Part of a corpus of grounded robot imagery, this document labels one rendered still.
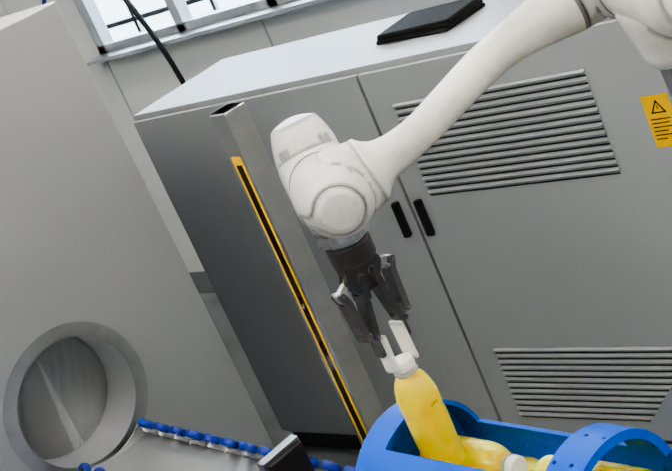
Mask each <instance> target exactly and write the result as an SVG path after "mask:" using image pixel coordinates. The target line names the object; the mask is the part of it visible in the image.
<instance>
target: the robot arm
mask: <svg viewBox="0 0 672 471"><path fill-rule="evenodd" d="M607 18H610V19H616V20H617V21H618V23H619V24H620V25H621V27H622V28H623V30H624V31H625V32H626V34H627V35H628V36H629V38H630V39H631V41H632V42H633V44H634V45H635V47H636V48H637V50H638V51H639V53H640V55H641V56H642V58H643V59H644V60H645V61H646V62H647V63H648V64H650V65H651V66H653V67H654V68H656V69H659V70H660V72H661V75H662V77H663V80H664V82H665V84H666V87H667V89H668V91H669V94H670V96H671V98H672V0H525V1H524V2H523V3H522V4H521V5H520V6H519V7H518V8H516V9H515V10H514V11H513V12H512V13H511V14H510V15H509V16H508V17H506V18H505V19H504V20H503V21H502V22H501V23H500V24H498V25H497V26H496V27H495V28H494V29H493V30H492V31H490V32H489V33H488V34H487V35H486V36H485V37H484V38H482V39H481V40H480V41H479V42H478V43H477V44H476V45H475V46H474V47H473V48H472V49H471V50H470V51H469V52H468V53H467V54H466V55H465V56H464V57H463V58H462V59H461V60H460V61H459V62H458V63H457V64H456V65H455V66H454V68H453V69H452V70H451V71H450V72H449V73H448V74H447V75H446V76H445V78H444V79H443V80H442V81H441V82H440V83H439V84H438V85H437V86H436V87H435V89H434V90H433V91H432V92H431V93H430V94H429V95H428V96H427V97H426V99H425V100H424V101H423V102H422V103H421V104H420V105H419V106H418V107H417V108H416V109H415V111H414V112H413V113H412V114H411V115H410V116H409V117H407V118H406V119H405V120H404V121H403V122H402V123H401V124H399V125H398V126H397V127H395V128H394V129H392V130H391V131H389V132H388V133H386V134H385V135H383V136H381V137H379V138H377V139H375V140H372V141H368V142H362V141H356V140H353V139H350V140H349V141H346V142H344V143H342V144H340V143H339V142H338V140H337V138H336V137H335V135H334V133H333V132H332V130H331V129H330V128H329V127H328V126H327V124H326V123H325V122H324V121H323V120H322V119H321V118H320V117H319V116H318V115H317V114H315V113H305V114H299V115H295V116H292V117H290V118H288V119H286V120H285V121H283V122H282V123H280V124H279V125H278V126H277V127H276V128H275V129H274V130H273V131H272V133H271V147H272V153H273V158H274V162H275V165H276V167H277V170H278V173H279V177H280V180H281V182H282V184H283V186H284V189H285V191H286V193H287V195H288V197H289V198H290V200H291V202H292V204H293V207H294V209H295V211H296V213H297V215H298V216H299V218H300V219H301V220H302V221H303V222H304V224H305V225H306V226H308V227H309V228H310V230H311V232H312V234H313V237H314V239H315V241H316V243H317V245H318V247H319V248H320V249H322V250H326V254H327V256H328V258H329V260H330V263H331V265H332V267H333V268H334V270H335V271H336V272H337V273H338V276H339V284H340V287H339V289H338V290H337V292H336V293H332V294H331V300H332V301H333V302H334V303H336V304H337V305H338V306H339V308H340V310H341V312H342V314H343V316H344V317H345V319H346V321H347V323H348V325H349V327H350V329H351V331H352V332H353V334H354V336H355V338H356V340H357V342H359V343H370V344H371V346H372V349H373V351H374V353H375V356H376V357H377V358H381V361H382V363H383V365H384V368H385V370H386V372H387V373H393V374H400V373H401V370H400V368H399V365H398V363H397V361H396V359H395V356H394V354H393V352H392V349H391V347H390V345H389V343H388V340H387V338H386V336H385V335H380V331H379V328H378V324H377V320H376V317H375V313H374V310H373V306H372V303H371V299H372V296H371V292H370V291H371V290H372V291H373V292H374V294H375V295H376V297H377V298H378V300H379V301H380V303H381V304H382V306H383V307H384V309H385V310H386V312H387V313H388V315H389V316H390V317H391V319H393V320H390V321H389V325H390V327H391V329H392V331H393V333H394V335H395V337H396V340H397V342H398V344H399V346H400V348H401V350H402V352H403V353H410V354H412V356H413V358H418V357H419V354H418V352H417V350H416V348H415V346H414V344H413V341H412V339H411V337H410V335H411V330H410V328H409V326H408V323H407V321H406V320H407V319H408V318H409V315H408V314H406V312H407V310H410V309H411V305H410V302H409V300H408V297H407V294H406V292H405V289H404V287H403V284H402V281H401V279H400V276H399V274H398V271H397V269H396V261H395V256H394V255H393V254H382V255H381V256H379V255H378V254H377V253H376V247H375V245H374V242H373V240H372V238H371V236H370V234H369V232H368V230H369V228H370V223H369V222H370V220H371V219H372V218H373V216H374V215H375V213H376V212H377V211H378V210H379V209H380V208H381V206H382V205H383V204H384V203H385V202H386V201H387V200H388V199H389V198H391V190H392V186H393V184H394V181H395V180H396V179H397V177H398V176H399V175H400V174H401V173H402V172H403V171H404V170H405V169H407V168H408V167H409V166H410V165H411V164H412V163H413V162H415V161H416V160H417V159H418V158H419V157H420V156H421V155H423V154H424V153H425V152H426V151H427V150H428V149H429V148H430V147H431V146H432V145H433V144H434V143H435V142H436V141H437V140H438V139H439V138H440V137H441V136H442V135H443V134H444V133H445V132H446V131H447V130H448V129H449V128H450V127H451V126H452V125H453V124H454V123H455V122H456V121H457V120H458V119H459V118H460V117H461V116H462V115H463V113H464V112H465V111H466V110H467V109H468V108H469V107H470V106H471V105H472V104H473V103H474V102H475V101H476V100H477V99H478V98H479V97H480V96H481V95H482V94H483V93H484V92H485V91H486V90H487V89H488V88H489V87H490V86H491V85H492V84H493V83H494V82H495V81H496V80H497V79H498V78H499V77H500V76H501V75H502V74H503V73H505V72H506V71H507V70H508V69H510V68H511V67H512V66H514V65H515V64H517V63H518V62H520V61H521V60H523V59H525V58H526V57H528V56H530V55H532V54H534V53H536V52H538V51H540V50H542V49H544V48H546V47H548V46H550V45H553V44H555V43H557V42H559V41H561V40H564V39H566V38H568V37H571V36H573V35H576V34H578V33H580V32H583V31H584V30H586V29H588V28H590V27H592V26H593V25H595V24H597V23H599V22H601V21H603V20H605V19H607ZM381 271H382V274H383V276H384V279H385V280H384V279H383V277H382V276H381V274H380V273H381ZM385 281H386V282H385ZM386 285H387V286H386ZM387 287H388V288H387ZM348 291H350V292H351V295H352V298H353V300H354V301H355V302H356V306H357V309H358V311H357V309H356V307H355V305H354V303H353V302H352V301H351V299H350V298H351V296H350V295H349V294H348Z"/></svg>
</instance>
